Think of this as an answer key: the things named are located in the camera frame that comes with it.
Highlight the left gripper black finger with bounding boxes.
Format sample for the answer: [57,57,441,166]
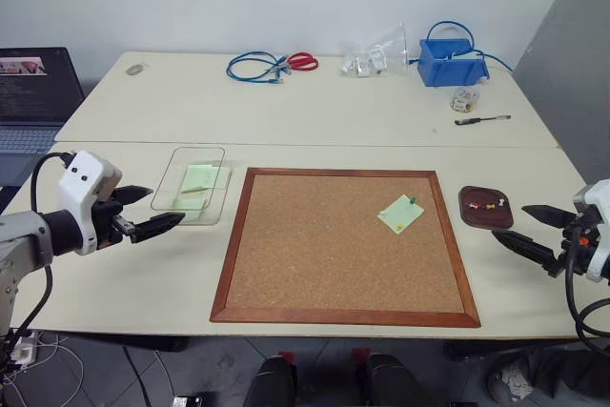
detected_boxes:
[129,212,187,244]
[116,184,154,207]

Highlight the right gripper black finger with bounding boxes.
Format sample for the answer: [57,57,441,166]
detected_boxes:
[520,204,580,230]
[491,230,557,275]

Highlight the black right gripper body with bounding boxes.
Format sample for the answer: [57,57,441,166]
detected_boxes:
[547,214,598,279]

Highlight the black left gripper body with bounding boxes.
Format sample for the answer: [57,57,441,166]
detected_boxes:
[91,187,138,251]

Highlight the light green rectangular block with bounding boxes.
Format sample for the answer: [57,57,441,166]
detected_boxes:
[170,195,210,220]

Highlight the large green note stack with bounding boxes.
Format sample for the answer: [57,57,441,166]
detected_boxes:
[180,164,231,194]

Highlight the green paper note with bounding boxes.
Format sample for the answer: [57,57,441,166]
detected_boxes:
[376,193,426,235]

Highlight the wood framed cork board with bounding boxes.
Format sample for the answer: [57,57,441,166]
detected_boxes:
[209,167,482,329]

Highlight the clear plastic tray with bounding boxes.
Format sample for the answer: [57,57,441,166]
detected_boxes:
[150,145,234,227]

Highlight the brown oval tray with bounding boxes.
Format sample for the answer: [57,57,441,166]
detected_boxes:
[457,184,517,230]

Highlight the black pen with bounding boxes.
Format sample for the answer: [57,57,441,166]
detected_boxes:
[453,113,513,128]

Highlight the grey shoe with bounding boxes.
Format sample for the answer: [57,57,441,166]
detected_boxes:
[486,357,536,405]

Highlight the dark laptop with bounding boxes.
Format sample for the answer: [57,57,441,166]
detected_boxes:
[0,47,88,187]

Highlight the white power strip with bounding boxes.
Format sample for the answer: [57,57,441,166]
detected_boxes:
[10,332,39,363]

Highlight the blue plastic bin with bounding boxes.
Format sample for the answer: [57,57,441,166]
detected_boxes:
[417,36,492,89]

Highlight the dark rounded shape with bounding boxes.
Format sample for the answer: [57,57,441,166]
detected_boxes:
[244,354,299,407]
[363,353,426,407]

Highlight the clear bag of white parts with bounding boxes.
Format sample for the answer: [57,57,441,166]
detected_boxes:
[338,22,417,79]

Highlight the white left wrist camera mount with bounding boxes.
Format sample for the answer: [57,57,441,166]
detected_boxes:
[55,150,123,256]

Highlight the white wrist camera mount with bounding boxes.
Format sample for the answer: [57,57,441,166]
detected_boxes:
[55,150,123,256]
[573,178,610,283]

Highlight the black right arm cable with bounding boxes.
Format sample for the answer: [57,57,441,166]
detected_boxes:
[563,225,610,347]

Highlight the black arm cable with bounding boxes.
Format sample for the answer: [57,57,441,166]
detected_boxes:
[3,152,73,339]
[563,225,610,347]

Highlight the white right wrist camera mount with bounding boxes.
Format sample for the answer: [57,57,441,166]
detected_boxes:
[573,178,610,283]

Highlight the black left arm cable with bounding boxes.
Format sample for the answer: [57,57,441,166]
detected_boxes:
[3,152,73,339]

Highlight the white floor cables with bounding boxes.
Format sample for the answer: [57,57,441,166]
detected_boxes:
[0,329,99,407]

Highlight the coiled blue network cable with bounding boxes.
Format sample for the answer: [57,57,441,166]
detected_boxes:
[225,50,293,88]

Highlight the long blue cable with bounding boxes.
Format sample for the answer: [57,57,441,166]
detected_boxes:
[424,20,515,73]

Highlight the red handled scissors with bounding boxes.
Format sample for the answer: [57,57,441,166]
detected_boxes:
[277,51,321,72]

